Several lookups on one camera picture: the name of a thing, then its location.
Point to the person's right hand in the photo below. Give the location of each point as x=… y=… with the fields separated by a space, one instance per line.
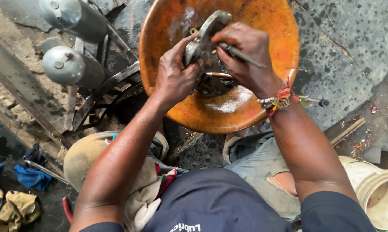
x=245 y=58

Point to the person's left hand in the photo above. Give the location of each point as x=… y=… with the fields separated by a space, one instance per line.
x=174 y=75

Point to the person's right fingers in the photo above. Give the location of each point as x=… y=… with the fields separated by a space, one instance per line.
x=223 y=48

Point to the grey metal engine part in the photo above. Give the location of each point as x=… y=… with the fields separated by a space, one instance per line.
x=203 y=42

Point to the grey metal tool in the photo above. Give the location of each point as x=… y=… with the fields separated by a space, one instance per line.
x=242 y=55

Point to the orange plastic basin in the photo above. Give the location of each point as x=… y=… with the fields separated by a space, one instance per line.
x=219 y=64

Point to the copper pipe piece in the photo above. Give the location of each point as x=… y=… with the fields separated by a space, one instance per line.
x=218 y=75

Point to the colourful thread wristband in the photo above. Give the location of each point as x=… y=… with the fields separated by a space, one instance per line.
x=279 y=98

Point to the small clear bottle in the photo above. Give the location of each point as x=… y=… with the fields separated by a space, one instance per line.
x=313 y=101

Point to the grey metal cylinder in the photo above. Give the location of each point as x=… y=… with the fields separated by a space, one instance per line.
x=71 y=67
x=76 y=17

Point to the wooden stick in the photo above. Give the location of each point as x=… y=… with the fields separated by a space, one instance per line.
x=348 y=131

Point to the beige cloth on lap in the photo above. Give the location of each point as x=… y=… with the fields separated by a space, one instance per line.
x=142 y=193

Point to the white plastic bucket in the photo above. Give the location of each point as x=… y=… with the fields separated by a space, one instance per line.
x=376 y=193

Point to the thin metal rod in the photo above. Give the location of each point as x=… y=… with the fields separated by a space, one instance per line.
x=45 y=170

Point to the blue cloth rag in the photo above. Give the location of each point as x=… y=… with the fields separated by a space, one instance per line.
x=31 y=177

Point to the yellow cloth rag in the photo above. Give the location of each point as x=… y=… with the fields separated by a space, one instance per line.
x=13 y=209

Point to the black metal frame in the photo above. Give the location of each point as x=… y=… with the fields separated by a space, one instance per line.
x=107 y=87

